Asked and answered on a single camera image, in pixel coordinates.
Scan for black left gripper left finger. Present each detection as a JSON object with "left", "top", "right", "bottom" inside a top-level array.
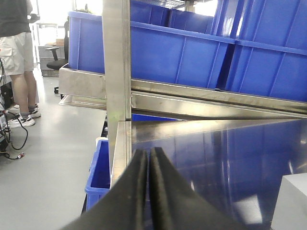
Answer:
[{"left": 63, "top": 149, "right": 148, "bottom": 230}]

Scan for black office chair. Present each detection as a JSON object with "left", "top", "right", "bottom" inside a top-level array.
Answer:
[{"left": 45, "top": 21, "right": 70, "bottom": 94}]

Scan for person in beige shorts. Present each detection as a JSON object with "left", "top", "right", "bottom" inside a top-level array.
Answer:
[{"left": 0, "top": 0, "right": 41, "bottom": 128}]

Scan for blue bin far left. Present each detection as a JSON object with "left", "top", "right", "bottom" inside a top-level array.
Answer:
[{"left": 68, "top": 11, "right": 105, "bottom": 73}]

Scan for gray box base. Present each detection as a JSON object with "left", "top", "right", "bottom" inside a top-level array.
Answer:
[{"left": 271, "top": 173, "right": 307, "bottom": 230}]

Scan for black floor cables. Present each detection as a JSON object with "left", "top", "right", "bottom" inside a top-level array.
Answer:
[{"left": 0, "top": 59, "right": 29, "bottom": 161}]

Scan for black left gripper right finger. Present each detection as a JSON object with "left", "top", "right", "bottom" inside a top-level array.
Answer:
[{"left": 149, "top": 147, "right": 245, "bottom": 230}]

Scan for blue bin right upper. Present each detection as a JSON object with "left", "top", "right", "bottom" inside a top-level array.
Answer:
[{"left": 212, "top": 0, "right": 307, "bottom": 102}]

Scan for blue bin left upper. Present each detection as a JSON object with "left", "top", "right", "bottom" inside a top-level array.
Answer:
[{"left": 130, "top": 0, "right": 235, "bottom": 89}]

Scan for blue bin on floor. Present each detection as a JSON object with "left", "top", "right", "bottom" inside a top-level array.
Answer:
[{"left": 85, "top": 138, "right": 110, "bottom": 211}]

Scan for stainless steel rack frame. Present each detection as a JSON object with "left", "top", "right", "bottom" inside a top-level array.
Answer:
[{"left": 59, "top": 0, "right": 307, "bottom": 185}]

